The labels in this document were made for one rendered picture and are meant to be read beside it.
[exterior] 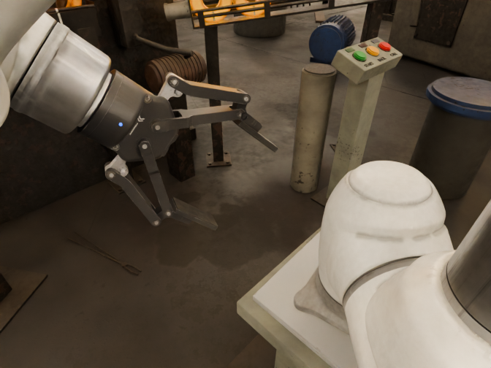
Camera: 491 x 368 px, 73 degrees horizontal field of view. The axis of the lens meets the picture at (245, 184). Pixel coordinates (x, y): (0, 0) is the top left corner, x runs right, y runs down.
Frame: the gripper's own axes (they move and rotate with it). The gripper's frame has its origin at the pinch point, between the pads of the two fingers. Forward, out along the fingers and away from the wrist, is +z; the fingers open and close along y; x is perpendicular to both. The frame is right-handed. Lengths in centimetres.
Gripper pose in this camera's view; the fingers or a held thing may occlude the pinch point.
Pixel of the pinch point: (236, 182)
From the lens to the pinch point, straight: 45.3
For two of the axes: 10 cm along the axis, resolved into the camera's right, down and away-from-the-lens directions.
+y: -6.0, 7.8, 1.7
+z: 7.0, 4.1, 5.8
